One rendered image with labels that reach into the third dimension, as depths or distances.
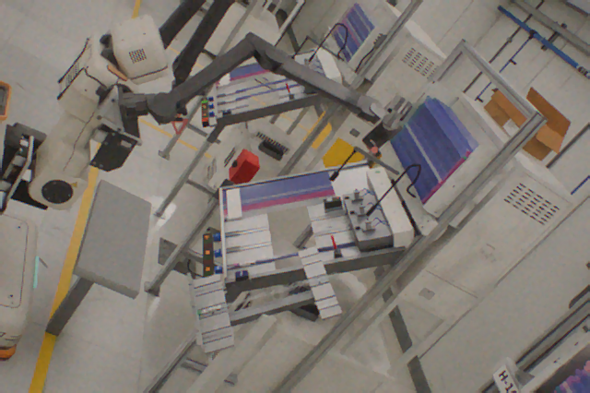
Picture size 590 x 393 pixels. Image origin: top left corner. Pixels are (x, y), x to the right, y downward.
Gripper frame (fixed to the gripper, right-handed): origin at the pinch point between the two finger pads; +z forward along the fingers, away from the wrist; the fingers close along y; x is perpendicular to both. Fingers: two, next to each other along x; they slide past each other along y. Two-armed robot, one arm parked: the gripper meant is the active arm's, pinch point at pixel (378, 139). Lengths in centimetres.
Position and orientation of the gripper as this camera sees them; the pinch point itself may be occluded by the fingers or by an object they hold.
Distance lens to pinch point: 235.5
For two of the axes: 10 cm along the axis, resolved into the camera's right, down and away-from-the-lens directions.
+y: -7.4, 6.5, -1.9
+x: 6.7, 7.3, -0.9
